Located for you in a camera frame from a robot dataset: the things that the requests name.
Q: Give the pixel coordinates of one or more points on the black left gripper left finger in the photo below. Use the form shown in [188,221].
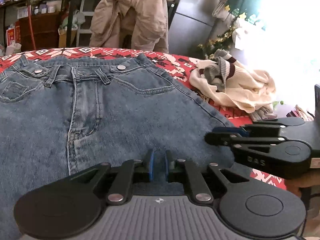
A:
[70,206]

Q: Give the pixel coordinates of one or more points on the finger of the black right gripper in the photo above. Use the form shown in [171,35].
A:
[254,130]
[228,139]

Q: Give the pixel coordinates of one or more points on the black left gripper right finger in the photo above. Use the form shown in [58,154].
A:
[248,207]

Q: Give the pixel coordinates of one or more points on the blue denim jeans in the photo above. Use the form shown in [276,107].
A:
[61,116]

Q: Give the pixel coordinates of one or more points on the person's right hand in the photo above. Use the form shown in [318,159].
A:
[309,179]

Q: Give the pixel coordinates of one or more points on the cream white sweater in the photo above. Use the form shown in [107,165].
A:
[248,90]

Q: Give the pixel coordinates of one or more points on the grey striped sock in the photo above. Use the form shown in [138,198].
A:
[220,70]

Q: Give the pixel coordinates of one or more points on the red patterned table cloth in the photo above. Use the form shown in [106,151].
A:
[179,67]

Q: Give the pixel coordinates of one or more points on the silver refrigerator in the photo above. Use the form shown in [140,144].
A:
[193,24]

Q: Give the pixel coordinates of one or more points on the beige jacket on chair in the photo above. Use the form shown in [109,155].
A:
[134,24]

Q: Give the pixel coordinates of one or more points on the dark wooden drawer cabinet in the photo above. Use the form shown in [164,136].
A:
[45,31]

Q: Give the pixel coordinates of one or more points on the white shelf unit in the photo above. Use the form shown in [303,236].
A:
[83,35]

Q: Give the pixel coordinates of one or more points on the red broom handle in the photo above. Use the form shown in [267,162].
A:
[30,24]

